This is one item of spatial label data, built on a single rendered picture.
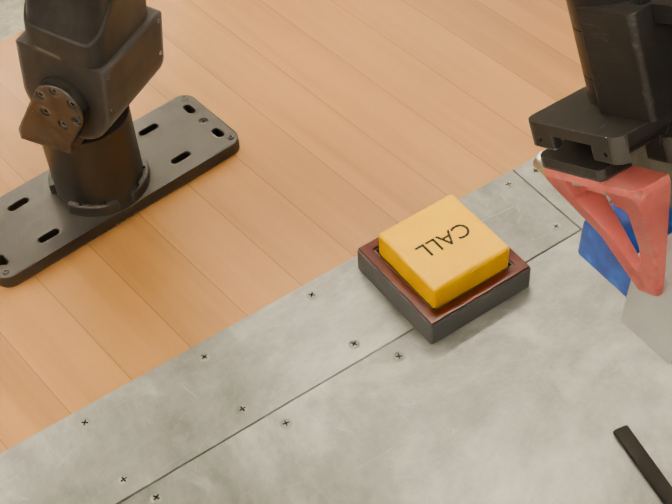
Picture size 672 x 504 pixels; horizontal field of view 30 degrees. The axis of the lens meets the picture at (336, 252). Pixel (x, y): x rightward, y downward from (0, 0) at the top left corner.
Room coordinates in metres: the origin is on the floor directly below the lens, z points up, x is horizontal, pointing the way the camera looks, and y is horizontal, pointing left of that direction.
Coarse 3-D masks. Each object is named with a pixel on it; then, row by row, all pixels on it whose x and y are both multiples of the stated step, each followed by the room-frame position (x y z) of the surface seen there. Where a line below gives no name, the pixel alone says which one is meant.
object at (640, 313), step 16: (624, 224) 0.43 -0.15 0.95; (592, 240) 0.42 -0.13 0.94; (592, 256) 0.42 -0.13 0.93; (608, 256) 0.41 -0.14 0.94; (608, 272) 0.41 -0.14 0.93; (624, 272) 0.40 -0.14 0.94; (624, 288) 0.40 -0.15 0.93; (640, 304) 0.39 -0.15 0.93; (656, 304) 0.38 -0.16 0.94; (624, 320) 0.40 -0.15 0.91; (640, 320) 0.39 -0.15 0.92; (656, 320) 0.38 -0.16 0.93; (640, 336) 0.38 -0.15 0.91; (656, 336) 0.38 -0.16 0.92; (656, 352) 0.38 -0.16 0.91
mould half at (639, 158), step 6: (636, 150) 0.56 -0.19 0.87; (642, 150) 0.56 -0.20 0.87; (636, 156) 0.56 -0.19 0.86; (642, 156) 0.56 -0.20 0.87; (636, 162) 0.56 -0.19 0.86; (642, 162) 0.55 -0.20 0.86; (648, 162) 0.55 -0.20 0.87; (654, 162) 0.55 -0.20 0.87; (660, 162) 0.54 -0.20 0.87; (648, 168) 0.55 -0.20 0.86; (654, 168) 0.55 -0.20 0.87; (660, 168) 0.54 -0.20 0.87; (666, 168) 0.54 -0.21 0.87
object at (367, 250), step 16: (368, 256) 0.53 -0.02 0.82; (512, 256) 0.52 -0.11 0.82; (384, 272) 0.52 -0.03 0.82; (512, 272) 0.51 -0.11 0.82; (400, 288) 0.50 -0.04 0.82; (480, 288) 0.50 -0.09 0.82; (416, 304) 0.49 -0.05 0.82; (448, 304) 0.49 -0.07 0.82; (464, 304) 0.49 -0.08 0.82; (432, 320) 0.47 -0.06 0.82
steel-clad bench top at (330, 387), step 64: (512, 192) 0.60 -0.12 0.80; (576, 256) 0.54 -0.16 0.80; (256, 320) 0.50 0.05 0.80; (320, 320) 0.50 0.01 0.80; (384, 320) 0.49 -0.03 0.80; (512, 320) 0.49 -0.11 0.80; (576, 320) 0.48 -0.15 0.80; (128, 384) 0.46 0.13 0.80; (192, 384) 0.45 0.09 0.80; (256, 384) 0.45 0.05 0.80; (320, 384) 0.45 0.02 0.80; (384, 384) 0.44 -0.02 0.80; (448, 384) 0.44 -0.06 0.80; (512, 384) 0.44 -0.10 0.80; (576, 384) 0.43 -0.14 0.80; (640, 384) 0.43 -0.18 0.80; (64, 448) 0.41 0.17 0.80; (128, 448) 0.41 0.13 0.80; (192, 448) 0.41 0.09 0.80; (256, 448) 0.41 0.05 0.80; (320, 448) 0.40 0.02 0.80; (384, 448) 0.40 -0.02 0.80; (448, 448) 0.40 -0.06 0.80; (512, 448) 0.39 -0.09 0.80; (576, 448) 0.39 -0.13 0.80
